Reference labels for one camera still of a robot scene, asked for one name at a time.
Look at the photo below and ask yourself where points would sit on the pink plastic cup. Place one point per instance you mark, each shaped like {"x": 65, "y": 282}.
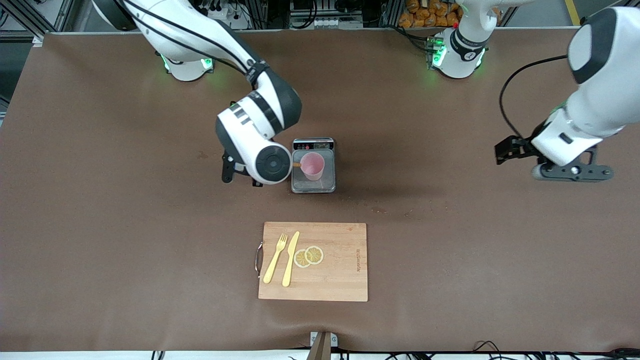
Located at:
{"x": 313, "y": 167}

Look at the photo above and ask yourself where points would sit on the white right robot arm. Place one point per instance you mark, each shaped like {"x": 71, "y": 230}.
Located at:
{"x": 250, "y": 130}

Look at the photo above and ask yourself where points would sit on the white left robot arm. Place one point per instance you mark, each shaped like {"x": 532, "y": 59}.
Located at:
{"x": 595, "y": 100}

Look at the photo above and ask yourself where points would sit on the silver digital kitchen scale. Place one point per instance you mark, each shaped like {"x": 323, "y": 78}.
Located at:
{"x": 320, "y": 187}

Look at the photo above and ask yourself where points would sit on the yellow plastic fork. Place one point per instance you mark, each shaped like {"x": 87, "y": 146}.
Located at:
{"x": 275, "y": 260}

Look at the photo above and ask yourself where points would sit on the yellow plastic knife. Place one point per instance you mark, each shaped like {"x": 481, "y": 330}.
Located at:
{"x": 290, "y": 260}

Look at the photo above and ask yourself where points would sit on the lemon slice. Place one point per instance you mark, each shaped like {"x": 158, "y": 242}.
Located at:
{"x": 301, "y": 259}
{"x": 314, "y": 255}

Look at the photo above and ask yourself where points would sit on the brown table mat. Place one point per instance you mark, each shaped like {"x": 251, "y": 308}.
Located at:
{"x": 150, "y": 280}

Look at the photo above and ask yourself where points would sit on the wooden cutting board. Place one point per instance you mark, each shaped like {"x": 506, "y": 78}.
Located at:
{"x": 325, "y": 270}

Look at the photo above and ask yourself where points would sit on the orange snack packets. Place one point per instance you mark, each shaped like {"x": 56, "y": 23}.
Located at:
{"x": 430, "y": 14}

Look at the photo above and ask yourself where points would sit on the white power strip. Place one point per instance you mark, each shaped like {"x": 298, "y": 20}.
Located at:
{"x": 227, "y": 15}

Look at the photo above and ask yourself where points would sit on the white connector strip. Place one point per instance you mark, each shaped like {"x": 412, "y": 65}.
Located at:
{"x": 330, "y": 22}

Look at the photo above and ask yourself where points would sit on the metal table edge bracket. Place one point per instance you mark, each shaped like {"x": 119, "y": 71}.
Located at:
{"x": 323, "y": 345}

